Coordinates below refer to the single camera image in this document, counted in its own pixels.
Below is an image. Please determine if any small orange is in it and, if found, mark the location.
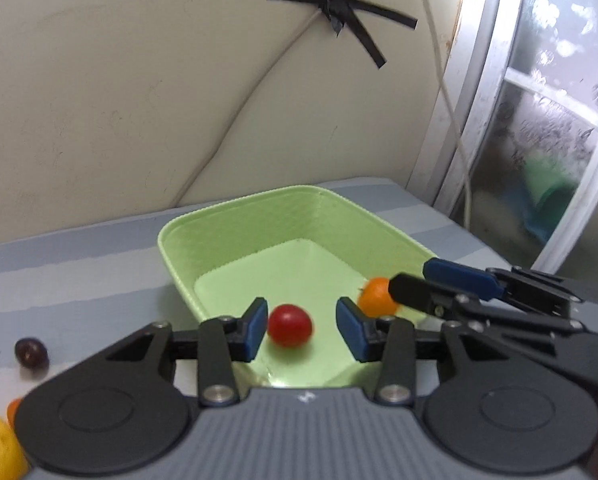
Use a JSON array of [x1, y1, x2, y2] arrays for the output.
[[357, 278, 399, 318]]

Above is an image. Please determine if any red cherry tomato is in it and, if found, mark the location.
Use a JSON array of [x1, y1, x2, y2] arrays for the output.
[[267, 304, 313, 348]]

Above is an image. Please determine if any small orange tomato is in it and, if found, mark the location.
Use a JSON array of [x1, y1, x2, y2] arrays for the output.
[[6, 398, 22, 428]]

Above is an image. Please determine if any dark purple plum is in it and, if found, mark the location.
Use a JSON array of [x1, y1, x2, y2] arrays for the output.
[[14, 337, 49, 370]]

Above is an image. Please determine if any light green plastic basket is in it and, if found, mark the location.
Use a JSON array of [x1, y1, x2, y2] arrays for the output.
[[158, 185, 433, 388]]

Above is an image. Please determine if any striped blue tablecloth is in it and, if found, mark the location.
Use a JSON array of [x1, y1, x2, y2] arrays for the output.
[[0, 207, 194, 415]]

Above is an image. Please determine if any black tape cross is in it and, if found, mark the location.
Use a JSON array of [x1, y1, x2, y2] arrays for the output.
[[278, 0, 418, 68]]

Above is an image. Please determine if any window frame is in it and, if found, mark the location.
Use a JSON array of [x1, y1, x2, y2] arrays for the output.
[[435, 0, 598, 272]]

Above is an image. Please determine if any grey cable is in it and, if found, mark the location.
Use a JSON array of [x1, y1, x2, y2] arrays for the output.
[[175, 6, 325, 208]]

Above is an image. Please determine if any white cable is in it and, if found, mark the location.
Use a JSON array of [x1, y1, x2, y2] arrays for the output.
[[407, 0, 476, 229]]

